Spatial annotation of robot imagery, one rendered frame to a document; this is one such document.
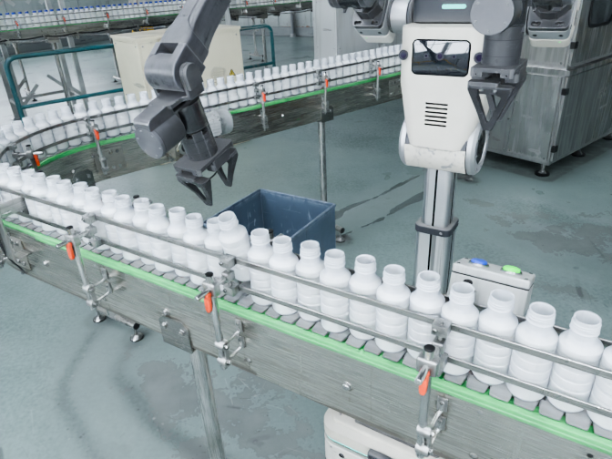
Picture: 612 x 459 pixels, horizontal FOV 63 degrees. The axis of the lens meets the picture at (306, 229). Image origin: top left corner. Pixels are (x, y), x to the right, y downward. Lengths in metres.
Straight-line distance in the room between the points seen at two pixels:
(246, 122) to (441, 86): 1.60
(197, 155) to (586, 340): 0.68
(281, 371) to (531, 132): 3.75
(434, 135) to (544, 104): 3.14
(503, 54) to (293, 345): 0.65
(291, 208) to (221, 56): 3.70
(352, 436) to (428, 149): 0.98
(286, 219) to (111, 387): 1.21
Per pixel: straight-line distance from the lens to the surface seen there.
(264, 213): 1.82
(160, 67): 0.85
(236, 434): 2.17
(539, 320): 0.82
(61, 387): 2.63
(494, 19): 0.77
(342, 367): 1.00
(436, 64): 1.34
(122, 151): 2.48
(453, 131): 1.36
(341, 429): 1.82
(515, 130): 4.63
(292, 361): 1.07
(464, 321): 0.85
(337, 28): 6.88
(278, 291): 1.01
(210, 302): 1.02
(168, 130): 0.83
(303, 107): 3.00
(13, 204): 1.66
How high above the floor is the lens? 1.63
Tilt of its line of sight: 27 degrees down
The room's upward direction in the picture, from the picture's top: 3 degrees counter-clockwise
